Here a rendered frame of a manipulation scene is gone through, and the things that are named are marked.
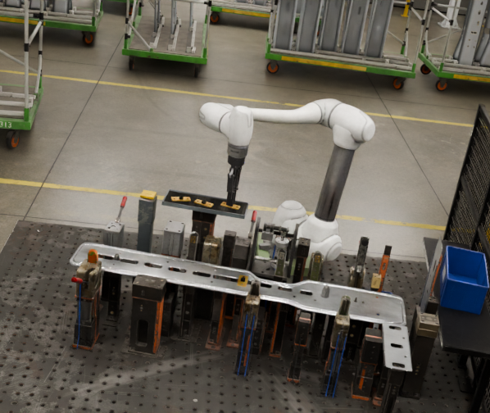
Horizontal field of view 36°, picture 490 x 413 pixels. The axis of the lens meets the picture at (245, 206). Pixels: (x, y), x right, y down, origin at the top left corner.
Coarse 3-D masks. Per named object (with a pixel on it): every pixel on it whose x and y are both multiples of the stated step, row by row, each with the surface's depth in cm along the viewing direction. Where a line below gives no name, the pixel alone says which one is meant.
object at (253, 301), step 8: (248, 296) 295; (256, 296) 295; (248, 304) 291; (256, 304) 291; (248, 312) 293; (256, 312) 293; (248, 320) 294; (256, 320) 301; (248, 328) 296; (248, 336) 298; (240, 344) 301; (248, 344) 300; (240, 352) 302; (248, 352) 300; (240, 360) 302; (248, 360) 303; (240, 368) 305; (248, 368) 304; (240, 376) 305; (248, 376) 305
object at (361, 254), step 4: (364, 236) 315; (360, 240) 316; (364, 240) 312; (368, 240) 315; (360, 244) 315; (364, 244) 312; (368, 244) 315; (360, 248) 316; (364, 248) 317; (360, 252) 317; (364, 252) 317; (356, 256) 318; (360, 256) 318; (364, 256) 317; (356, 260) 317; (360, 260) 318; (364, 260) 317; (356, 264) 318; (360, 264) 319; (364, 264) 318
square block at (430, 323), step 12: (420, 312) 297; (420, 324) 291; (432, 324) 291; (420, 336) 294; (432, 336) 293; (420, 348) 296; (432, 348) 295; (420, 360) 298; (408, 372) 301; (420, 372) 300; (408, 384) 304; (420, 384) 303; (408, 396) 306
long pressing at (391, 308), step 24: (72, 264) 309; (120, 264) 313; (144, 264) 315; (168, 264) 317; (192, 264) 320; (216, 288) 306; (240, 288) 307; (264, 288) 310; (312, 288) 314; (336, 288) 317; (360, 288) 319; (360, 312) 303; (384, 312) 305
